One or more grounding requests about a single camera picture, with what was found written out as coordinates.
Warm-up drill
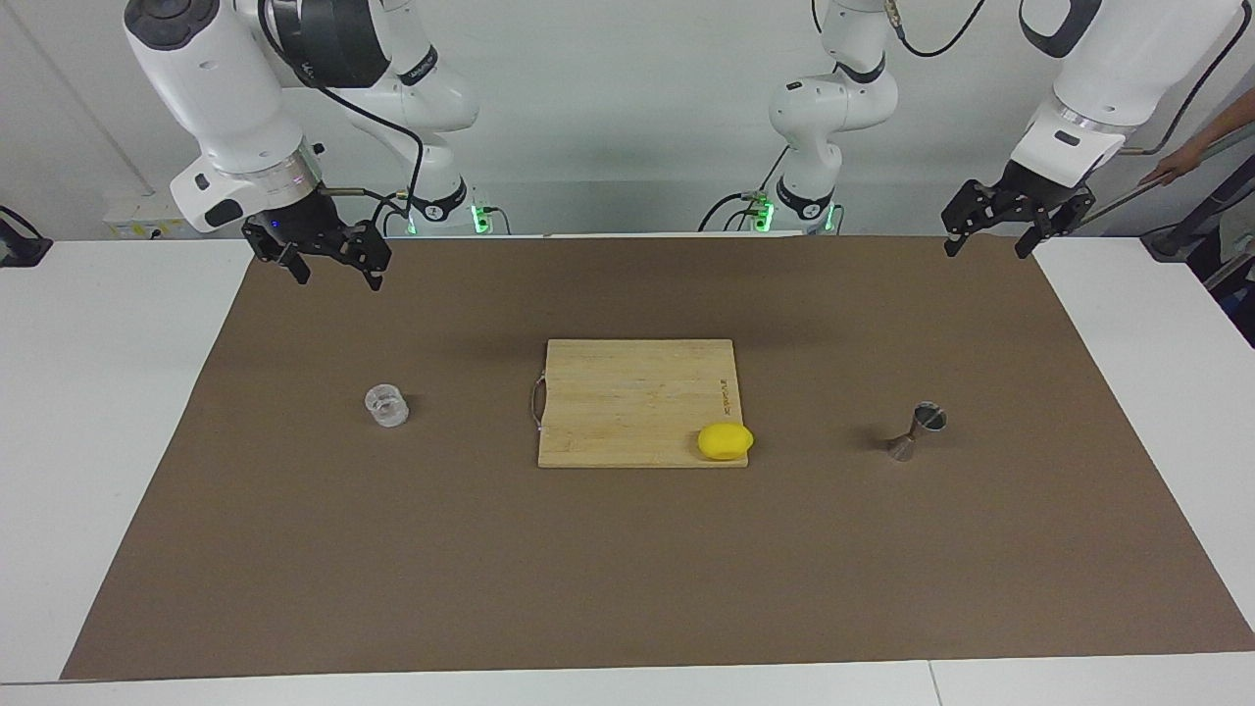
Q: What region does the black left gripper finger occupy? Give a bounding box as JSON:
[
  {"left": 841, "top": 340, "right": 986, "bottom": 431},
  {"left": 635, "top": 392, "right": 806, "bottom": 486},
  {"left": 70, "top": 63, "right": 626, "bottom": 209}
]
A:
[
  {"left": 941, "top": 179, "right": 1016, "bottom": 258},
  {"left": 1015, "top": 188, "right": 1097, "bottom": 261}
]

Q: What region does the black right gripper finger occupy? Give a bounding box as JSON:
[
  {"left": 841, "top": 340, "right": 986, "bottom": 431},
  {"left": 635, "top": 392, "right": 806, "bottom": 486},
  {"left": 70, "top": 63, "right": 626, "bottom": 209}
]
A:
[
  {"left": 242, "top": 222, "right": 313, "bottom": 286},
  {"left": 333, "top": 221, "right": 393, "bottom": 292}
]

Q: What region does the small clear glass cup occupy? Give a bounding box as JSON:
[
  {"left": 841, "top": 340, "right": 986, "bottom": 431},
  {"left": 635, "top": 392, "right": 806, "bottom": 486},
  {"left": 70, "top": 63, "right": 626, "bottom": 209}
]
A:
[{"left": 364, "top": 383, "right": 410, "bottom": 429}]

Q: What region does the steel double jigger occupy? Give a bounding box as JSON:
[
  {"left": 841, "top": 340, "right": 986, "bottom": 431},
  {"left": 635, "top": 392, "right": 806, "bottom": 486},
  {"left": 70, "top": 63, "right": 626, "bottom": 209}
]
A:
[{"left": 887, "top": 401, "right": 949, "bottom": 463}]

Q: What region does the bystander forearm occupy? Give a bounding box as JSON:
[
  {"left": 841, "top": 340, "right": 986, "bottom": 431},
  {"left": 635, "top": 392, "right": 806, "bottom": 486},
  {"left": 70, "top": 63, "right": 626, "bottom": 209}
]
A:
[{"left": 1181, "top": 93, "right": 1255, "bottom": 176}]

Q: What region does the thin grey rod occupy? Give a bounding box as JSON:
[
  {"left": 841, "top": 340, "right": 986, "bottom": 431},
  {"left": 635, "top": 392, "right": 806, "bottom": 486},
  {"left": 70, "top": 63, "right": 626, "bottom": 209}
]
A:
[{"left": 1077, "top": 132, "right": 1255, "bottom": 227}]

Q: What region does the black stand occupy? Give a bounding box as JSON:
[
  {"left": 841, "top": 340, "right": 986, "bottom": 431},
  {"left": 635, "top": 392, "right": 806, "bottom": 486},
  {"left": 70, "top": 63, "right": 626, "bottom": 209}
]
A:
[{"left": 1142, "top": 186, "right": 1255, "bottom": 285}]

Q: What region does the black table clamp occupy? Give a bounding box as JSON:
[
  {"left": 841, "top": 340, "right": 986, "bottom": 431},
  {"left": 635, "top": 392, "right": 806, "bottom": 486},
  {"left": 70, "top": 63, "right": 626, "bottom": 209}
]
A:
[{"left": 0, "top": 204, "right": 52, "bottom": 268}]

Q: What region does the bamboo cutting board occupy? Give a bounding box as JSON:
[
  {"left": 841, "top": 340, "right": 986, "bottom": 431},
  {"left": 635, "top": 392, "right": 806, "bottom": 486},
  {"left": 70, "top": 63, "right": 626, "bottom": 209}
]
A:
[{"left": 529, "top": 339, "right": 749, "bottom": 469}]

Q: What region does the yellow lemon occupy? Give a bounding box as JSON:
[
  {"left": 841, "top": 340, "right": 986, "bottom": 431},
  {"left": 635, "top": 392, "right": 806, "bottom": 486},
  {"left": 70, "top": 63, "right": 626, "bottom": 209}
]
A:
[{"left": 697, "top": 423, "right": 755, "bottom": 462}]

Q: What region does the brown table mat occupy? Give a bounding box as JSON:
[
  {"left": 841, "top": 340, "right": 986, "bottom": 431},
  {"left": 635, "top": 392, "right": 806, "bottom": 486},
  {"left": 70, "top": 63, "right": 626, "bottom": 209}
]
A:
[{"left": 61, "top": 235, "right": 1255, "bottom": 681}]

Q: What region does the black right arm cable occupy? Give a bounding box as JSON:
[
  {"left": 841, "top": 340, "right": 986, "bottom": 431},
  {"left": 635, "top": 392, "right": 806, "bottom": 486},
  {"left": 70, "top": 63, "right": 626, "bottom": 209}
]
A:
[{"left": 257, "top": 0, "right": 427, "bottom": 236}]

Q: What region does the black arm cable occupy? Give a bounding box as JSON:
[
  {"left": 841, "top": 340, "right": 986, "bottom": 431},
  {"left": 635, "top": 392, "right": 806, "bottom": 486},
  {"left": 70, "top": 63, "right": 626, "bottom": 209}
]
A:
[
  {"left": 257, "top": 0, "right": 427, "bottom": 236},
  {"left": 887, "top": 0, "right": 1255, "bottom": 158}
]

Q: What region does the white wall socket box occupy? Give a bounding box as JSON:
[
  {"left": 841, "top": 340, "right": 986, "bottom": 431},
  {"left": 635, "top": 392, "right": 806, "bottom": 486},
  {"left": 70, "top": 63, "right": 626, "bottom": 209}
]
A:
[{"left": 103, "top": 194, "right": 197, "bottom": 241}]

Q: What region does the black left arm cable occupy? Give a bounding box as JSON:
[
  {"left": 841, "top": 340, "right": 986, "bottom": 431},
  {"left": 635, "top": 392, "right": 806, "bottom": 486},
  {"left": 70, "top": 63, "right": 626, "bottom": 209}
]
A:
[{"left": 887, "top": 0, "right": 1255, "bottom": 158}]

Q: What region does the black base cable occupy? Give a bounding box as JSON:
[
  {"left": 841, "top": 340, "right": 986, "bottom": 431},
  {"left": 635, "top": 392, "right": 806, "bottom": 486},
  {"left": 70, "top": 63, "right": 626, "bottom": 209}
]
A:
[{"left": 698, "top": 145, "right": 790, "bottom": 233}]

